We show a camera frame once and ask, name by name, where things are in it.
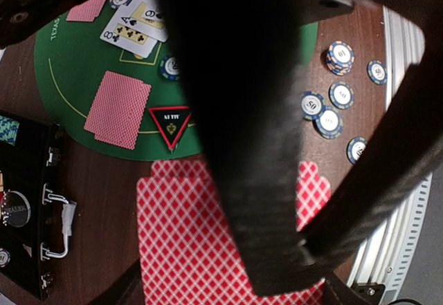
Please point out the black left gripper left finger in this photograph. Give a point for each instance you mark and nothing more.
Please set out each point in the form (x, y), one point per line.
(127, 289)

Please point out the blue tan chip stack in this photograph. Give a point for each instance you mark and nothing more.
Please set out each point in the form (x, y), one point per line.
(340, 58)

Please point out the face-up nine of spades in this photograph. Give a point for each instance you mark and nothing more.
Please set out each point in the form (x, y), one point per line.
(148, 16)

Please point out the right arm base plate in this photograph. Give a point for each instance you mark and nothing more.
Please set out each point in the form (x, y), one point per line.
(370, 292)

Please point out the dealt red card top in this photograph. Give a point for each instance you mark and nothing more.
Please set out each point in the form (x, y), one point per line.
(86, 12)

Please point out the dealt red card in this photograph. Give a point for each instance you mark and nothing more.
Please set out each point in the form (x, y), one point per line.
(117, 110)
(86, 12)

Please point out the face-up eight of clubs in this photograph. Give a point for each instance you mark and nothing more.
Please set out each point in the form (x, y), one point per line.
(120, 32)

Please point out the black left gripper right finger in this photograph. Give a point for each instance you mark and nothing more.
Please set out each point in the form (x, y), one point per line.
(335, 292)

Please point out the green round poker mat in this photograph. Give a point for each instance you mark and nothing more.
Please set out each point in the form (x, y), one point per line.
(86, 94)

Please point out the black red triangle all-in button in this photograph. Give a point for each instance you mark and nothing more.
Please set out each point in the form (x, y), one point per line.
(171, 122)

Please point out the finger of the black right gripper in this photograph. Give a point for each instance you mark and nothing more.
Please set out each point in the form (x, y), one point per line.
(257, 185)

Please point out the black poker set case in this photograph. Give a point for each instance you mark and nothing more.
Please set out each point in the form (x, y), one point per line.
(35, 220)

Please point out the face-up ace of spades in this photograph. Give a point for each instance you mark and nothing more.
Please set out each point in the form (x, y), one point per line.
(126, 17)

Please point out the clear acrylic dealer button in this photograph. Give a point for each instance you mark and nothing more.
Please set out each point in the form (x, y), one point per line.
(15, 209)

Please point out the teal chip row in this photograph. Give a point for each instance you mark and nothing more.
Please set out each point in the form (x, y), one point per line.
(8, 130)

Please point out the red-backed card deck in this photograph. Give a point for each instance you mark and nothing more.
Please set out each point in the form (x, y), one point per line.
(187, 254)

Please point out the blue tan chip row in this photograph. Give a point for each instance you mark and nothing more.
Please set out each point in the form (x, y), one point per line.
(5, 257)

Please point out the aluminium front rail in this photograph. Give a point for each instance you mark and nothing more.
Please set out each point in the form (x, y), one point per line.
(393, 176)

